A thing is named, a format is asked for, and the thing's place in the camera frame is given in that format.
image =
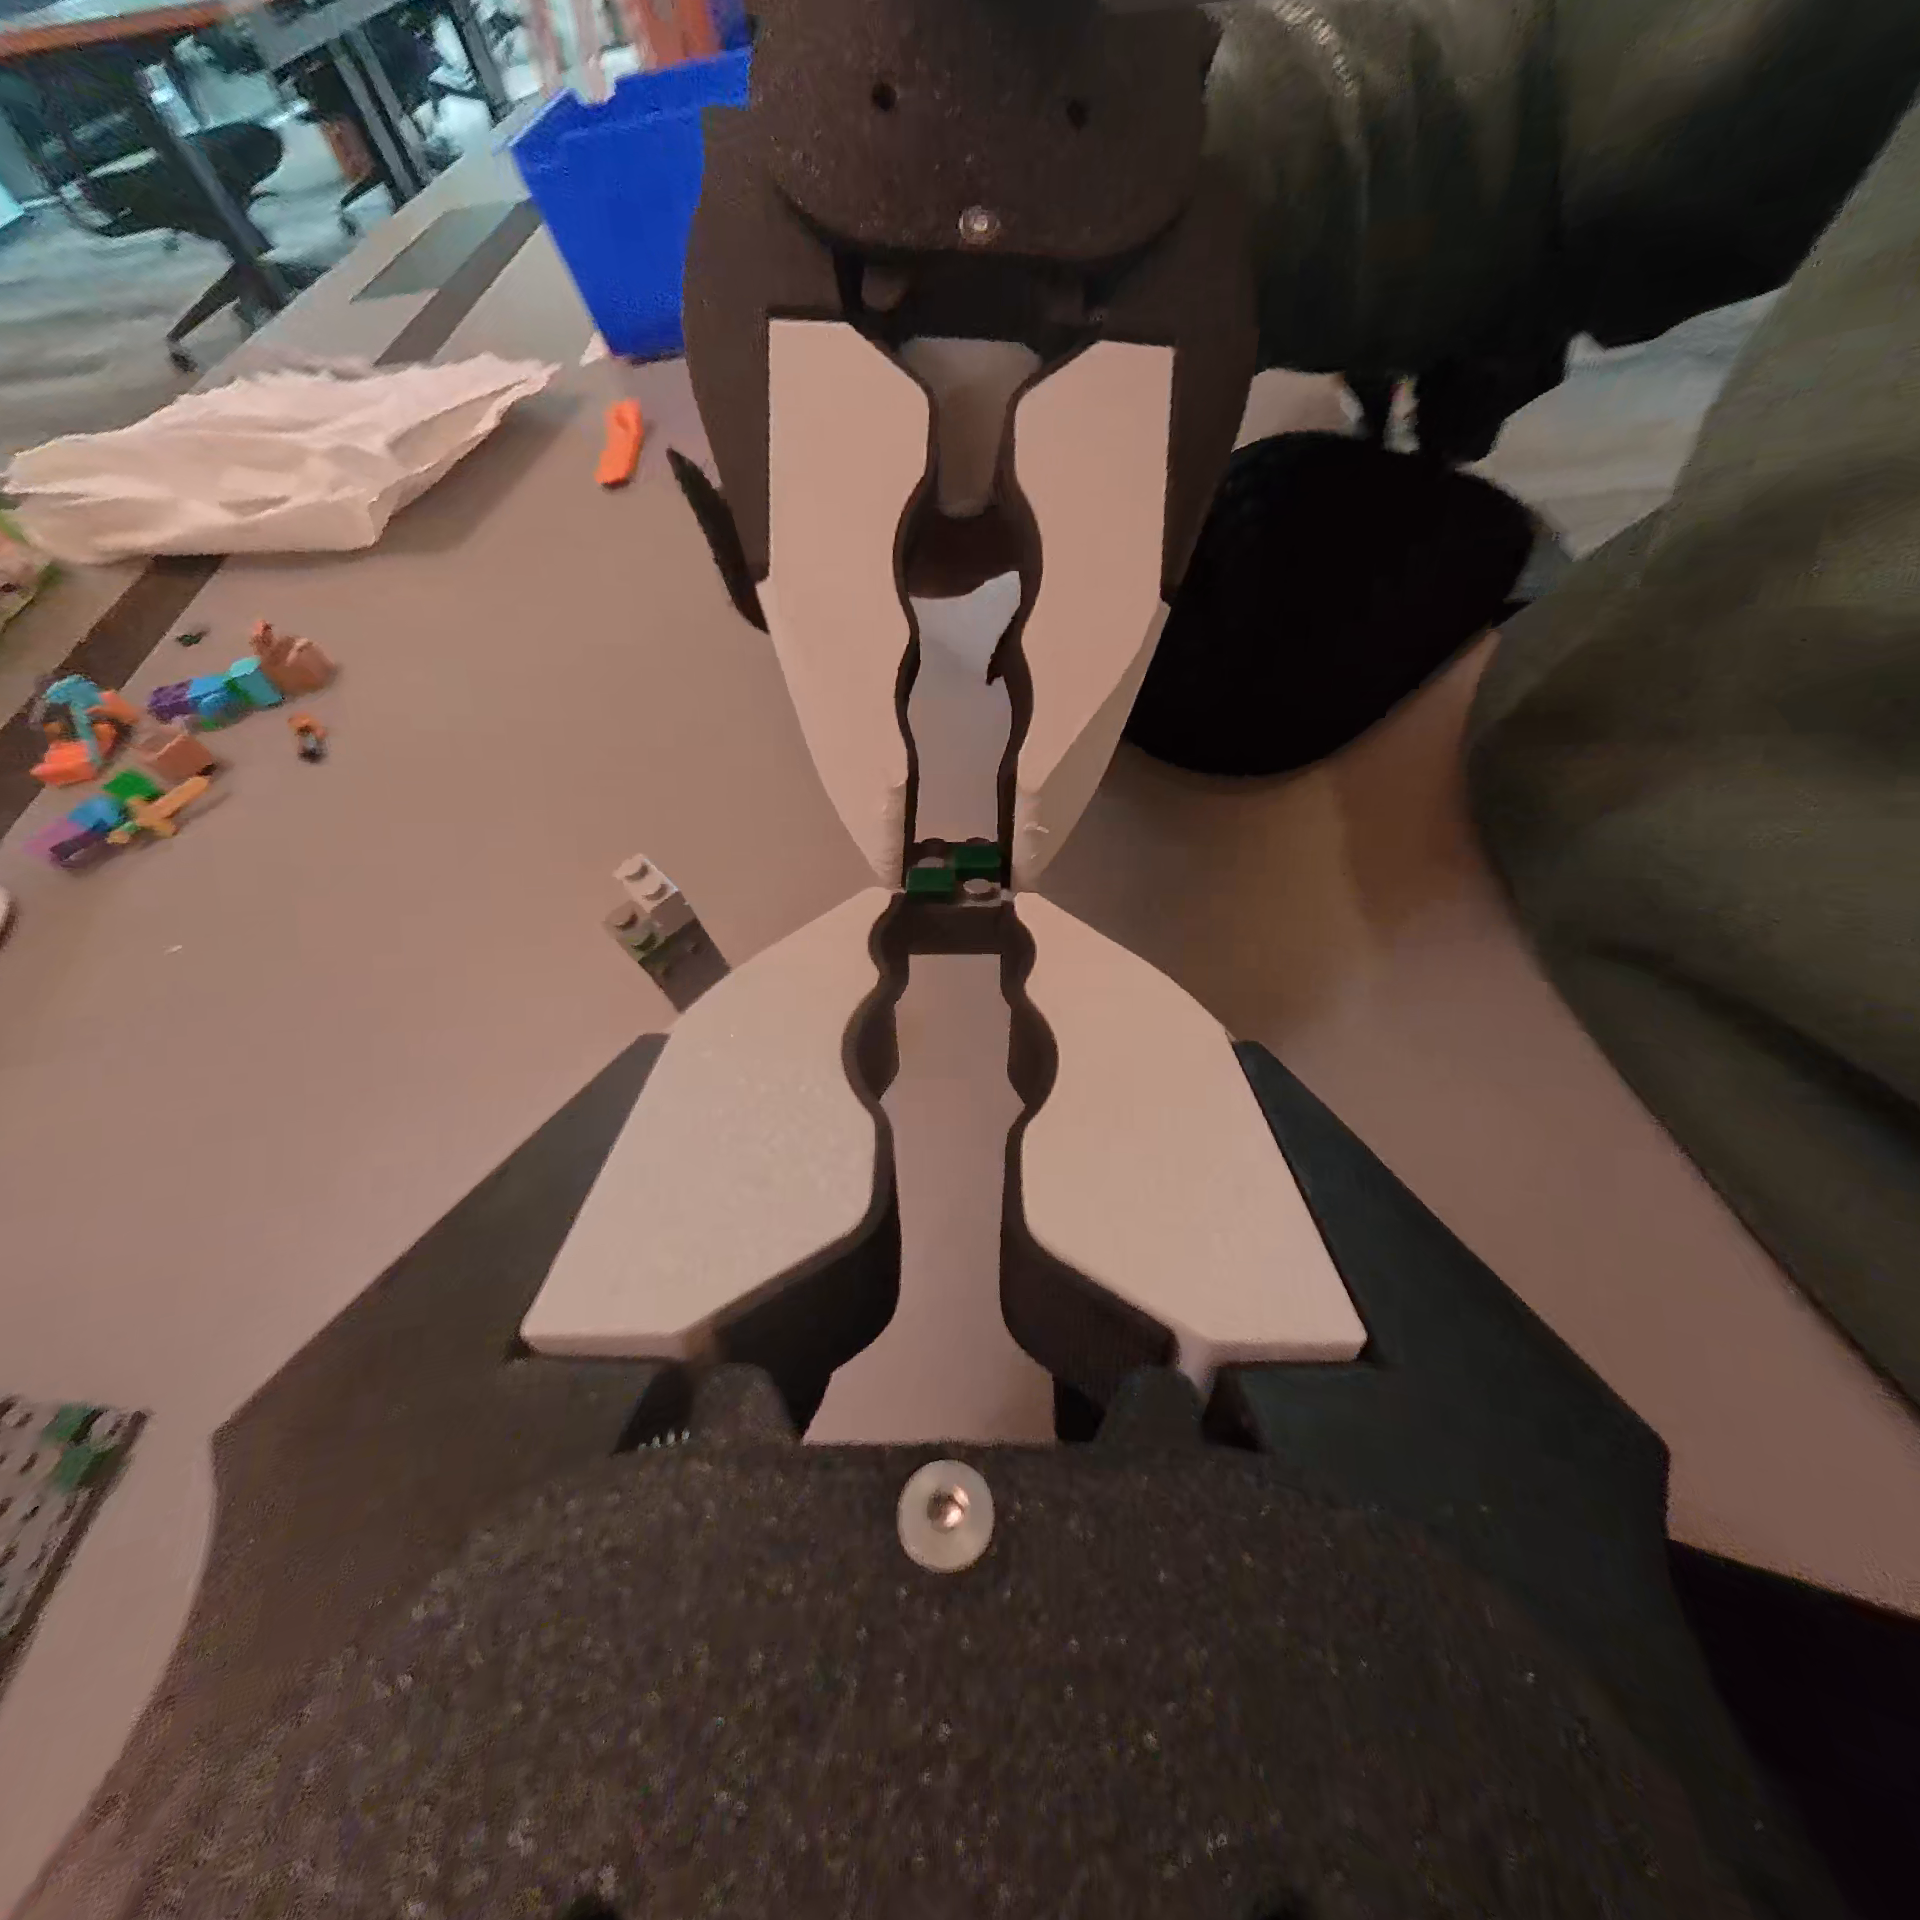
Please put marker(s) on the orange brick separator tool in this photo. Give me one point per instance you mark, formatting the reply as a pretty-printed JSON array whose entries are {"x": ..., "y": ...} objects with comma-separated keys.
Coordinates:
[{"x": 623, "y": 444}]

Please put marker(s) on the small grey green brick assembly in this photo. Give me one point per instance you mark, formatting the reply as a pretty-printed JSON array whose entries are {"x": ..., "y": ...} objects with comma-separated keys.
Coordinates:
[{"x": 956, "y": 873}]

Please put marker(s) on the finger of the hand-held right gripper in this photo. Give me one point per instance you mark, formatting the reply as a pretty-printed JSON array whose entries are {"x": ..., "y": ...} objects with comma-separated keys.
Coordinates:
[
  {"x": 836, "y": 571},
  {"x": 1104, "y": 571}
]

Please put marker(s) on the black office chair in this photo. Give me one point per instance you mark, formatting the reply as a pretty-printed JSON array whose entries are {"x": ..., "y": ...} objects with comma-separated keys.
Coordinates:
[{"x": 151, "y": 164}]

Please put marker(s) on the grey green brick tower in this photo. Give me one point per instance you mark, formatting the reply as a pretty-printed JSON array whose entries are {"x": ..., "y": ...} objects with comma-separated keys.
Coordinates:
[{"x": 56, "y": 1515}]

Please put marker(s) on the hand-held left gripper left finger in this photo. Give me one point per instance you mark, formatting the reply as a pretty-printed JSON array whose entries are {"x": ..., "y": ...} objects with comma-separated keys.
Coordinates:
[{"x": 720, "y": 1186}]

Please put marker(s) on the white crumpled bag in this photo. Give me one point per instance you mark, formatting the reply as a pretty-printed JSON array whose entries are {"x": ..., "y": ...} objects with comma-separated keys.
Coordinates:
[{"x": 270, "y": 457}]

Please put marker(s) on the pile of colourful brick figures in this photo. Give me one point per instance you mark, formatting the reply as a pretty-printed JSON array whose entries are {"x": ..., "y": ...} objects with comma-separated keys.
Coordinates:
[{"x": 166, "y": 750}]

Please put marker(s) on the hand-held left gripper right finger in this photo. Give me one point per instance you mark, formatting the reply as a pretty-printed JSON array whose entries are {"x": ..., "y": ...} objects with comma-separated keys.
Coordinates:
[{"x": 1188, "y": 1186}]

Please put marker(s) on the grey white brick column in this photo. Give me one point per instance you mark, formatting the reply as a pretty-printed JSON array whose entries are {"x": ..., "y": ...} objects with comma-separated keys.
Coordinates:
[{"x": 661, "y": 914}]

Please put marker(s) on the blue plastic bin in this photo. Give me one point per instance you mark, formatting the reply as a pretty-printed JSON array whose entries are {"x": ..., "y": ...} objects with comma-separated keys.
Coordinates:
[{"x": 631, "y": 211}]

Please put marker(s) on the black quilted wrist rest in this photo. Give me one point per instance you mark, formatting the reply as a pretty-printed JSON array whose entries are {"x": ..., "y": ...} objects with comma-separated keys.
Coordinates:
[{"x": 1335, "y": 616}]

